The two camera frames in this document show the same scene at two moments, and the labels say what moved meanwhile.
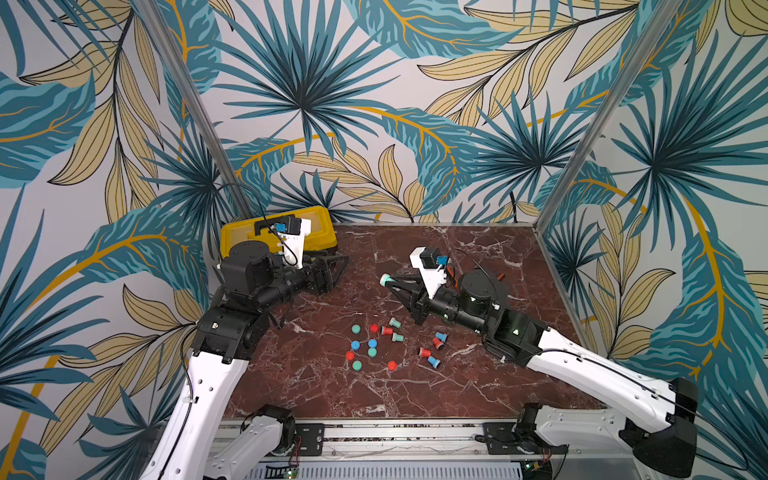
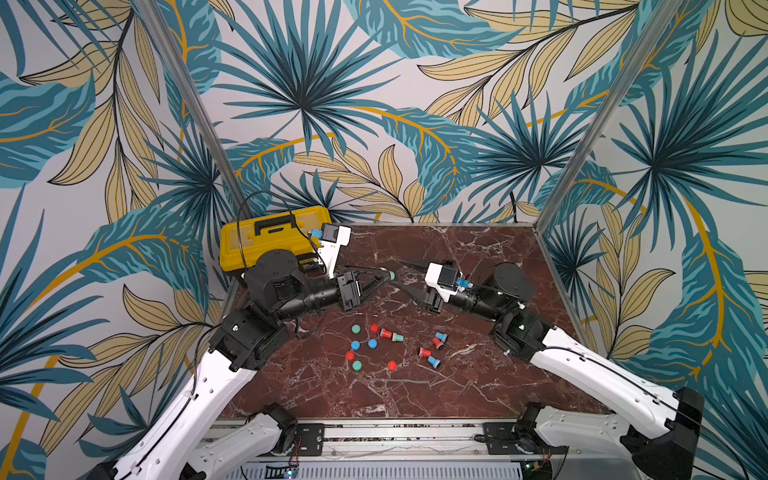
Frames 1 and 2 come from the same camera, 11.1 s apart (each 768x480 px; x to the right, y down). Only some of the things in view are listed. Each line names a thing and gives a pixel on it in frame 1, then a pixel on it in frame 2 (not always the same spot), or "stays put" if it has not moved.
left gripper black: [325, 282] → [350, 288]
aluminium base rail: [413, 449] stays put
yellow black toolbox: [322, 236] stays put
